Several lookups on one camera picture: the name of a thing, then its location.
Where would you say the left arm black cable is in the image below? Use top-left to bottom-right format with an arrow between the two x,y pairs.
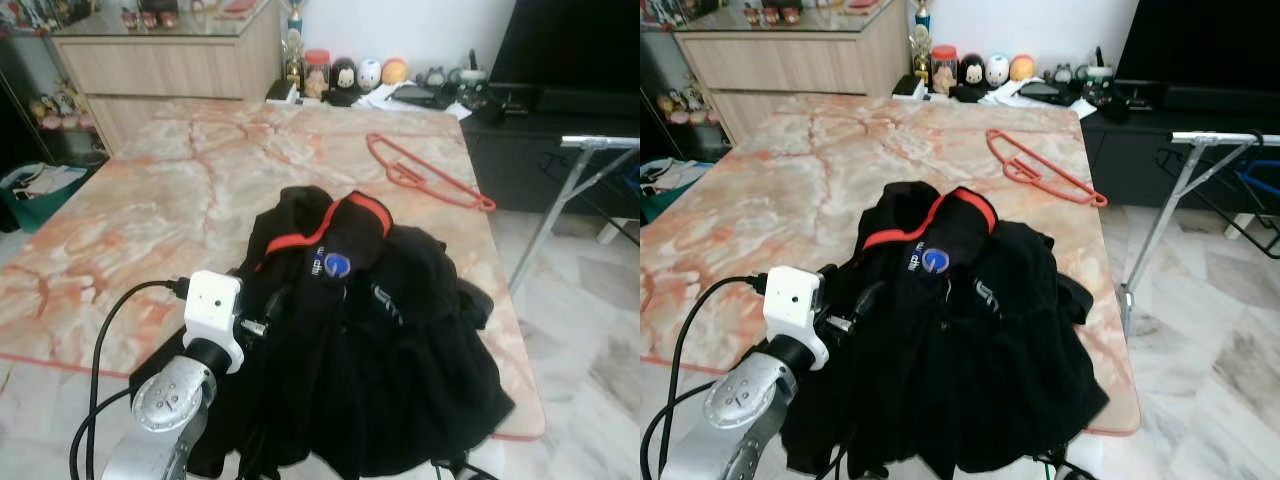
68,278 -> 193,480
640,272 -> 771,480

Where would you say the teal storage basket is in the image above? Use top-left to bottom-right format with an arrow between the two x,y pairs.
0,160 -> 101,234
640,155 -> 706,223

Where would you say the white paper stack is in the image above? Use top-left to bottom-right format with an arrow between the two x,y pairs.
980,78 -> 1101,119
355,82 -> 471,121

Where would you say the light wood cabinet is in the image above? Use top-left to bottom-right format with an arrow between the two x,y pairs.
50,0 -> 283,156
675,0 -> 911,146

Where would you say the gold trophy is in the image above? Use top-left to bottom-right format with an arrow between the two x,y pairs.
912,0 -> 936,86
283,0 -> 304,91

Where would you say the black shirt red collar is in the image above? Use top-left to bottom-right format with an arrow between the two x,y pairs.
240,185 -> 401,306
860,182 -> 1001,301

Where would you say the blue plastic hanger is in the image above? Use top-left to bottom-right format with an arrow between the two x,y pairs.
1235,160 -> 1280,201

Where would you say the black flat television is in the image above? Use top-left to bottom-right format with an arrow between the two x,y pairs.
488,0 -> 641,96
1115,0 -> 1280,91

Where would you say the black TV console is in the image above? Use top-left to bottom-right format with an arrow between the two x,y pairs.
1080,95 -> 1280,216
462,100 -> 641,221

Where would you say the red plastic hanger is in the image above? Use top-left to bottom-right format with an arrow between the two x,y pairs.
985,128 -> 1109,208
365,132 -> 498,213

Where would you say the red lid jar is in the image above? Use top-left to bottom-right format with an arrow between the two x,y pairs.
302,49 -> 332,100
930,45 -> 961,96

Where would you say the black clothes pile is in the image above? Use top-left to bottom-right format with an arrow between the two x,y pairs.
130,185 -> 517,480
775,180 -> 1111,480

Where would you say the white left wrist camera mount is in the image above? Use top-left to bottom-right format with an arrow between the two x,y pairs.
763,264 -> 829,371
183,270 -> 246,373

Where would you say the glass display cabinet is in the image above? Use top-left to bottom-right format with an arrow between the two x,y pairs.
640,0 -> 741,151
0,0 -> 109,166

